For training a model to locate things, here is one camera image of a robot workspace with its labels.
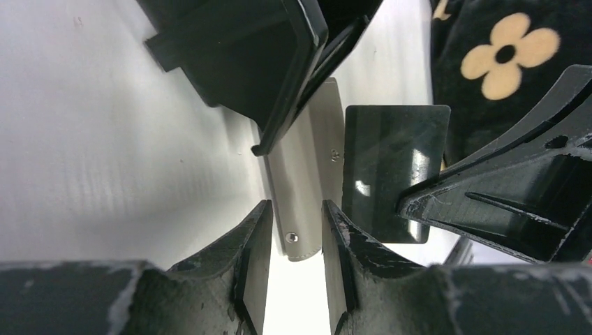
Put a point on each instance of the black floral plush blanket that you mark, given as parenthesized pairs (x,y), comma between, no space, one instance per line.
(493,61)

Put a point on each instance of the grey leather card holder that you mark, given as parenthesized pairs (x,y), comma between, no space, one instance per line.
(305,168)

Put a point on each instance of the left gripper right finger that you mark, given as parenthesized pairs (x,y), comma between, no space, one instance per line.
(373,290)

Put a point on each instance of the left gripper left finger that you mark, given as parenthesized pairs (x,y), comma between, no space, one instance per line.
(221,289)

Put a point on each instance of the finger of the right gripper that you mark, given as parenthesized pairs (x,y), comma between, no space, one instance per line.
(528,192)

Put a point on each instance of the black plastic card box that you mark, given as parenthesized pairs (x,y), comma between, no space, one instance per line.
(263,59)

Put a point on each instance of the black credit card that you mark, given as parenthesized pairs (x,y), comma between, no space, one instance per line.
(387,149)

